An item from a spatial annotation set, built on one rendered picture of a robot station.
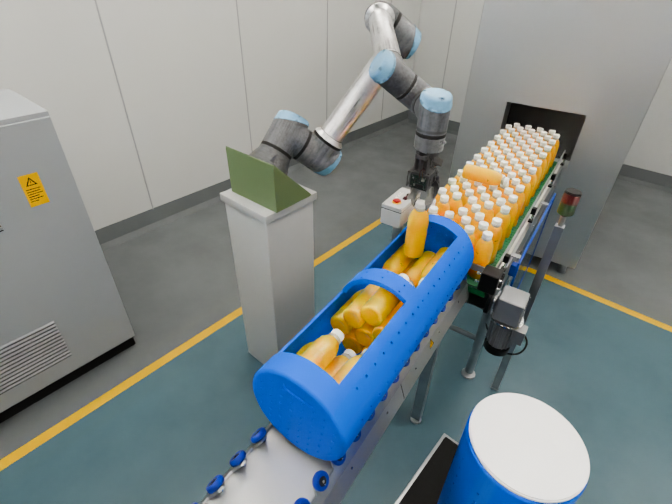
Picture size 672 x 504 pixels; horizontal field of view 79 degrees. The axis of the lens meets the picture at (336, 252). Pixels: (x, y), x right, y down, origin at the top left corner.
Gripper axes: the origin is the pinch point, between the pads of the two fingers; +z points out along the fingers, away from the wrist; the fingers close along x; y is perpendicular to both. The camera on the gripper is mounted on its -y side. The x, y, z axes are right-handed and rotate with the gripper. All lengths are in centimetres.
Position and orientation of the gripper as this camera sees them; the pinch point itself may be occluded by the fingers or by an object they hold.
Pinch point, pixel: (421, 203)
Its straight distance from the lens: 142.2
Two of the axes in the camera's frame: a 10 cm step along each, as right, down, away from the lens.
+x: 8.2, 3.5, -4.5
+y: -5.6, 4.7, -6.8
